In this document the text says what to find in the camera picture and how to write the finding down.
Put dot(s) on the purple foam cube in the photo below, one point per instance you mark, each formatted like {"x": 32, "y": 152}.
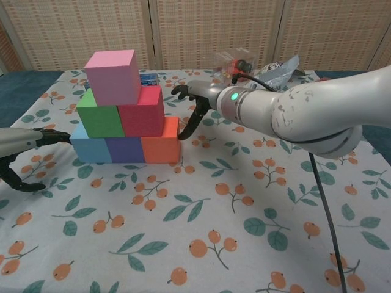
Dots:
{"x": 125, "y": 149}

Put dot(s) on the green foam cube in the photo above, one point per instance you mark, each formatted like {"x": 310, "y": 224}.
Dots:
{"x": 99, "y": 119}

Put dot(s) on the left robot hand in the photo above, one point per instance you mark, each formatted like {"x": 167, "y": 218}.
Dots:
{"x": 18, "y": 140}

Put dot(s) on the red foam cube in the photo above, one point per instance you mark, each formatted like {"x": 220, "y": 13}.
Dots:
{"x": 142, "y": 117}

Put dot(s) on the pink foam cube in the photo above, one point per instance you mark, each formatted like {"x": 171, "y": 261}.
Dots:
{"x": 113, "y": 79}

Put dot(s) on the blue cookie box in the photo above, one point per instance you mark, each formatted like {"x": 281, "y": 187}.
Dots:
{"x": 149, "y": 79}

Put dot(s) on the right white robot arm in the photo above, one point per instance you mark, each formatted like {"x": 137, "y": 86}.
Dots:
{"x": 305, "y": 113}

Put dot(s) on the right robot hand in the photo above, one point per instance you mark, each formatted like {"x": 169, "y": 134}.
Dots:
{"x": 204, "y": 91}

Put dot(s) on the floral fruit print tablecloth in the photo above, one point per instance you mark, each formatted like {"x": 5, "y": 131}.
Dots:
{"x": 195, "y": 213}

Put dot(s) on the silver snack bag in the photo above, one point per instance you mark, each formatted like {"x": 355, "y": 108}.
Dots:
{"x": 278, "y": 73}

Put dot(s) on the orange foam cube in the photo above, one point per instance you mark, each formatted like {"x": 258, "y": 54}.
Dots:
{"x": 162, "y": 146}

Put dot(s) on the woven bamboo folding screen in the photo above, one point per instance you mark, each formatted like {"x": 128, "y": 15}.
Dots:
{"x": 91, "y": 24}

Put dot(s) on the clear plastic toy box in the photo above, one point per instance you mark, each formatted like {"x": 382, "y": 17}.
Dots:
{"x": 227, "y": 62}

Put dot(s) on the light blue foam cube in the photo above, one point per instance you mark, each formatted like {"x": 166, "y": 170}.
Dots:
{"x": 88, "y": 149}

